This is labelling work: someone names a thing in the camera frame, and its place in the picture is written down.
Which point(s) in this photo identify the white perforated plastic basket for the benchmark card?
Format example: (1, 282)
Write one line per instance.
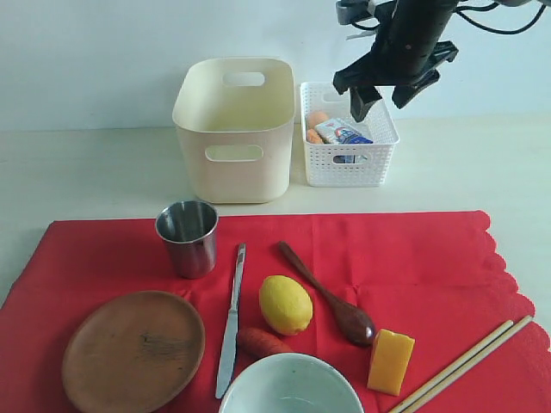
(346, 165)

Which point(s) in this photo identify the yellow cheese wedge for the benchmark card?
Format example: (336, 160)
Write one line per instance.
(390, 357)

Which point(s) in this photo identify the brown egg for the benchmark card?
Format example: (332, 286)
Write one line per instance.
(315, 118)

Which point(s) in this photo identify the cream plastic bin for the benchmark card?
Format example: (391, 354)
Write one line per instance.
(234, 121)

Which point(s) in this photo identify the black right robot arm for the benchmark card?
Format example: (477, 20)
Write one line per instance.
(405, 54)

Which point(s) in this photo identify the lower wooden chopstick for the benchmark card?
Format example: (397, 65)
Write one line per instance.
(452, 378)

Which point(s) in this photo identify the small blue milk carton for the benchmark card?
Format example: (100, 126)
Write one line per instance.
(336, 131)

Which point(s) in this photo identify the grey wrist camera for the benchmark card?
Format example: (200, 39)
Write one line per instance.
(355, 11)

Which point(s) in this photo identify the brown wooden plate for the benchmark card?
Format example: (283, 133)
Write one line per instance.
(133, 354)

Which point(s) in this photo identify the orange fried chicken piece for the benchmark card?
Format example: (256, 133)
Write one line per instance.
(313, 137)

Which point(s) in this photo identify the upper wooden chopstick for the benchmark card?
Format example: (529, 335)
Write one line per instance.
(452, 367)

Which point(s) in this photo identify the red paper table mat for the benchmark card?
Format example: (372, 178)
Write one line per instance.
(435, 277)

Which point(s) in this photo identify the yellow lemon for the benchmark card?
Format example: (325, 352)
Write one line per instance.
(285, 305)

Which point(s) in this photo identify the silver table knife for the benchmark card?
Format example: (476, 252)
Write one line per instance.
(229, 344)

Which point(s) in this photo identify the white ceramic bowl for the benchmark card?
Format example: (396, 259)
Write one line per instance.
(291, 382)

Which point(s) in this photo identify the wooden chopstick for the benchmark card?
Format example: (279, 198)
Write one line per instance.
(452, 367)
(452, 378)

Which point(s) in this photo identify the stainless steel cup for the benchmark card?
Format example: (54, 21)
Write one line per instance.
(188, 231)

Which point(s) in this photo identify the dark wooden spoon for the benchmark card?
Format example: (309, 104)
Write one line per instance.
(354, 323)

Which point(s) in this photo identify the orange carrot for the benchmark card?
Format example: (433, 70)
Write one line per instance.
(259, 343)

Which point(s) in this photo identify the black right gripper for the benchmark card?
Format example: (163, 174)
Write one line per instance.
(406, 52)

